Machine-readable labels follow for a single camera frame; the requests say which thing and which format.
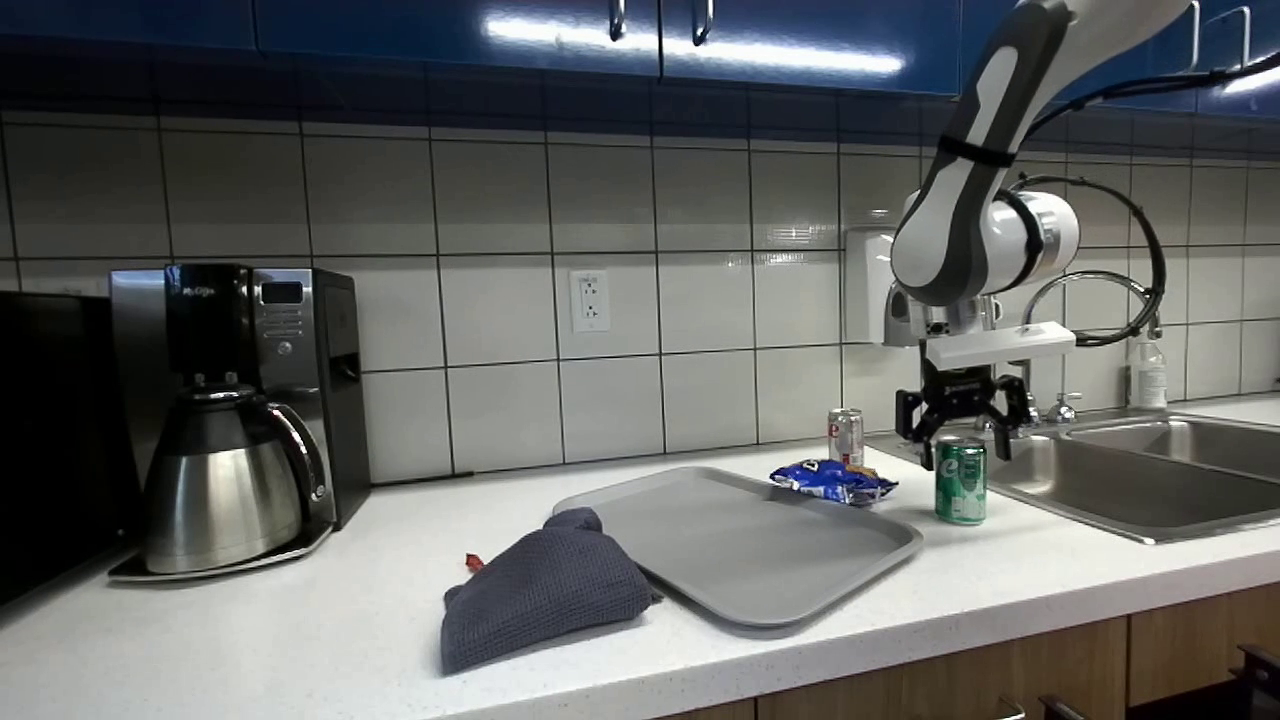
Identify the black steel coffee maker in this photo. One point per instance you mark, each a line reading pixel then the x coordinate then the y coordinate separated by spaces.
pixel 244 412

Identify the blue chip bag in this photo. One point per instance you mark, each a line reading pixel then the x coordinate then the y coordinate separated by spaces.
pixel 835 480

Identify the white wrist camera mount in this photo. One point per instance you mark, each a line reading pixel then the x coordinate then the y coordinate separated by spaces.
pixel 999 345

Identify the dark blue cloth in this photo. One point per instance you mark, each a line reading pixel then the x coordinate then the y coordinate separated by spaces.
pixel 554 581

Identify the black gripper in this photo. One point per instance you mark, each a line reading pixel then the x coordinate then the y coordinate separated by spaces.
pixel 955 396

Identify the stainless steel sink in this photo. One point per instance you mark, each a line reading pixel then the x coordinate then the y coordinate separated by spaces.
pixel 1149 479

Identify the green soda can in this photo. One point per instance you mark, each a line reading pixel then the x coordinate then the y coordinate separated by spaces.
pixel 960 479

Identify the blue upper cabinets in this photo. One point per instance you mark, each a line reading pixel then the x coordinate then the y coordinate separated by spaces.
pixel 450 57

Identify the black microwave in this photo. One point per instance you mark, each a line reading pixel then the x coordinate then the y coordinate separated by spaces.
pixel 66 465

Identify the white wall outlet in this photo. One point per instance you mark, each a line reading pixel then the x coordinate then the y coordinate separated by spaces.
pixel 589 302

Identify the gray plastic tray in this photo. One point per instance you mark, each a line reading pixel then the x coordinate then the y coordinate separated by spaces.
pixel 742 551

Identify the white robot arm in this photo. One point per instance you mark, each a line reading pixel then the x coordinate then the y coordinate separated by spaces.
pixel 967 238

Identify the clear hand soap bottle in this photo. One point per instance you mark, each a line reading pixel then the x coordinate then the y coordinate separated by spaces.
pixel 1144 390

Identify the wooden lower cabinets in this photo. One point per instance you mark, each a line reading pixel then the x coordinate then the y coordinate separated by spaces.
pixel 1184 663

